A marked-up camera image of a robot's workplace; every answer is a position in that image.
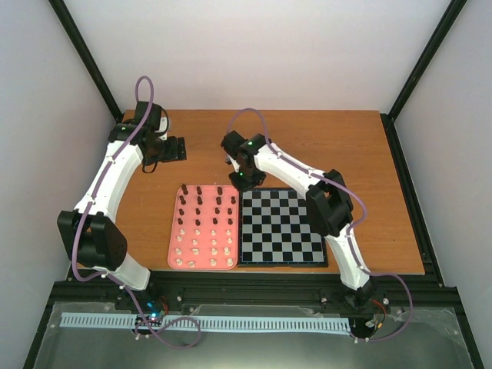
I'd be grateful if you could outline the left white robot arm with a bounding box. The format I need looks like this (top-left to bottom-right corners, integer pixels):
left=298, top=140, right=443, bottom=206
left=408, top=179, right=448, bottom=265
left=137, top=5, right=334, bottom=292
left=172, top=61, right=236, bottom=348
left=57, top=101, right=186, bottom=310

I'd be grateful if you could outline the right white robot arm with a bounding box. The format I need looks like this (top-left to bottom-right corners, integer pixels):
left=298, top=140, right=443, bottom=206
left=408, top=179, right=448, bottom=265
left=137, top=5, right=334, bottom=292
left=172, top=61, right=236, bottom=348
left=221, top=131, right=374, bottom=312

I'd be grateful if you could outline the black and white chessboard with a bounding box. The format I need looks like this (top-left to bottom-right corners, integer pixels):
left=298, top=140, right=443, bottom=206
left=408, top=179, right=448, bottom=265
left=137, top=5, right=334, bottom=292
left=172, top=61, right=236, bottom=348
left=238, top=188, right=328, bottom=268

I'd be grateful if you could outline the pink plastic tray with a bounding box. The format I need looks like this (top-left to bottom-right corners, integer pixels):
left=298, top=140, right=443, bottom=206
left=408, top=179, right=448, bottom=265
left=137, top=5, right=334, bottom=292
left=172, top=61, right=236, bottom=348
left=168, top=184, right=240, bottom=271

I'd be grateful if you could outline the black aluminium base frame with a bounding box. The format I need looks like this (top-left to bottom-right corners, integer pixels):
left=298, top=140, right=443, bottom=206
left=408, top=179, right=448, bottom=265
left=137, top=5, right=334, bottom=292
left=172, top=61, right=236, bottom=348
left=24, top=114, right=484, bottom=368

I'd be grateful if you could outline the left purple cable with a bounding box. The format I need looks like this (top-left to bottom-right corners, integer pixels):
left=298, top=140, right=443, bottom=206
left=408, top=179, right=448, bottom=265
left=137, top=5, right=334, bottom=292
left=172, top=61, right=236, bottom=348
left=71, top=75, right=202, bottom=350

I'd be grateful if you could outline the left black frame post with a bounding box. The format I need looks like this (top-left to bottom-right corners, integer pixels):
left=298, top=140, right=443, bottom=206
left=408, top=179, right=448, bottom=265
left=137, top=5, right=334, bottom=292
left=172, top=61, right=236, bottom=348
left=48, top=0, right=123, bottom=122

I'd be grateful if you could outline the light blue cable duct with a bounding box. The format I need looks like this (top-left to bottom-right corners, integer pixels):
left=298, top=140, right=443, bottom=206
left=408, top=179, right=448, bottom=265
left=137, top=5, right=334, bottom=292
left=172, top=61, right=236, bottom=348
left=59, top=312, right=351, bottom=335

